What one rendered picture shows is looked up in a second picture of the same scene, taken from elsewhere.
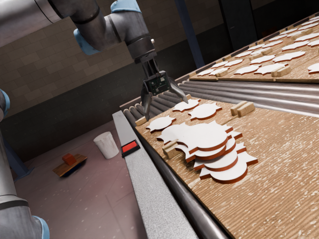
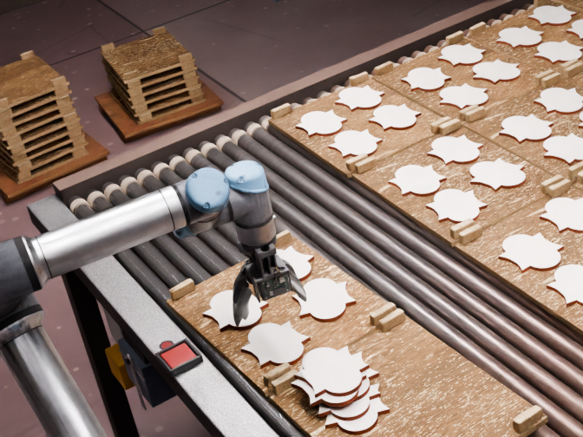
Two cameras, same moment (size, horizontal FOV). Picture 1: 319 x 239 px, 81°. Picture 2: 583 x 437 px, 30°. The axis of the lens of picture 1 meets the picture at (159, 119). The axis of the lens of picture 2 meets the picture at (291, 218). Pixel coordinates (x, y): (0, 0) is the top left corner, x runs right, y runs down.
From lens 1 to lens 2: 164 cm
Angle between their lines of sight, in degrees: 20
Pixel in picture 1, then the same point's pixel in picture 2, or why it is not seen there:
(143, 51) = (262, 241)
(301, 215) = not seen: outside the picture
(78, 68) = not seen: outside the picture
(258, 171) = (388, 423)
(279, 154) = (412, 404)
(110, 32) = (224, 218)
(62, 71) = not seen: outside the picture
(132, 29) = (255, 214)
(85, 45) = (186, 233)
